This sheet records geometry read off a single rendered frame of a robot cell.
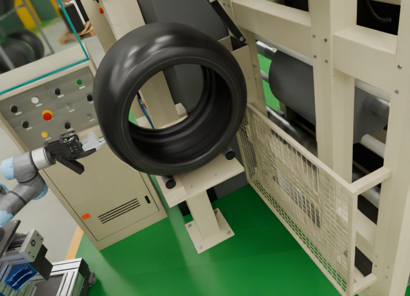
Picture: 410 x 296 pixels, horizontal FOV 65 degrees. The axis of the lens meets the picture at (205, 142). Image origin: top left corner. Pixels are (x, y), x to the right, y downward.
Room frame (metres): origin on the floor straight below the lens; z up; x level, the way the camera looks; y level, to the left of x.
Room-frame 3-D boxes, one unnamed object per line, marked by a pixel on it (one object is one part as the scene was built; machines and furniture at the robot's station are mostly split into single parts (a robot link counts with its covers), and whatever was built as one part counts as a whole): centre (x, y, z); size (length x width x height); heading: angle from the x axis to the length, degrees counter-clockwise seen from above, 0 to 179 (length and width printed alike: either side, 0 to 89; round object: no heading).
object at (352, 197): (1.04, -0.28, 0.65); 0.90 x 0.02 x 0.70; 12
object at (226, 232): (1.44, 0.16, 0.01); 0.27 x 0.27 x 0.02; 12
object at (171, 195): (1.17, 0.22, 0.84); 0.36 x 0.09 x 0.06; 12
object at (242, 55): (1.49, -0.24, 1.05); 0.20 x 0.15 x 0.30; 12
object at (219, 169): (1.20, 0.09, 0.80); 0.37 x 0.36 x 0.02; 102
